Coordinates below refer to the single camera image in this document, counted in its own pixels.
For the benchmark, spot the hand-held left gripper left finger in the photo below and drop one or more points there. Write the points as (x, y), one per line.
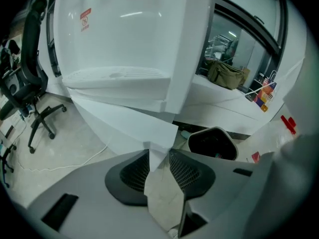
(87, 195)

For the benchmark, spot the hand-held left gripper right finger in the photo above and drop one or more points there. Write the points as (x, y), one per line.
(224, 190)

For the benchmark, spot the white water dispenser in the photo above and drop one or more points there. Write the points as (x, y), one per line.
(124, 46)

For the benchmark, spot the small red packet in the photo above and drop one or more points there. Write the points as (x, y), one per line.
(256, 157)

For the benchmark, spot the grey trash bin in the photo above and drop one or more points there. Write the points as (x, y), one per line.
(211, 143)

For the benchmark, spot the white window ledge counter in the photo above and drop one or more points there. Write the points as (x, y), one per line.
(211, 103)

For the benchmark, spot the black chair base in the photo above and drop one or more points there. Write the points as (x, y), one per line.
(7, 155)

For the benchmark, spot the red plastic clip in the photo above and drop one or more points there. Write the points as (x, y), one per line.
(289, 123)

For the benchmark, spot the colourful paper bag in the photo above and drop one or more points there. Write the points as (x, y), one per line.
(267, 93)

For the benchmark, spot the olive green bag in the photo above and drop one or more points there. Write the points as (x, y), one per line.
(224, 75)

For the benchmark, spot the black office chair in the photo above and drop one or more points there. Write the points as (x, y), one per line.
(30, 46)

